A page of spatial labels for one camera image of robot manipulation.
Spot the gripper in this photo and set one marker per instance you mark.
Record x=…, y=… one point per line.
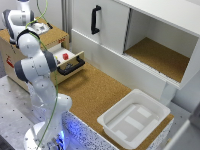
x=41, y=29

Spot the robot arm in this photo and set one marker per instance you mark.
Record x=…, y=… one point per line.
x=40, y=66

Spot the pink block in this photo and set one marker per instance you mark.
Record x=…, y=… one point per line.
x=65, y=56

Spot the wooden drawer box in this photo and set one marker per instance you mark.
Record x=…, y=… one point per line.
x=10, y=50

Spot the wooden drawer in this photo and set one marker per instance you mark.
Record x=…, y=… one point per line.
x=71, y=56

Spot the white sliding door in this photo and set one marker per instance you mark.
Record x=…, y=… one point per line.
x=111, y=25

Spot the white cabinet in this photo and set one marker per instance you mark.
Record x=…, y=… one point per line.
x=156, y=20

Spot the white plastic box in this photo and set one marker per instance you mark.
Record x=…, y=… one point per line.
x=133, y=121

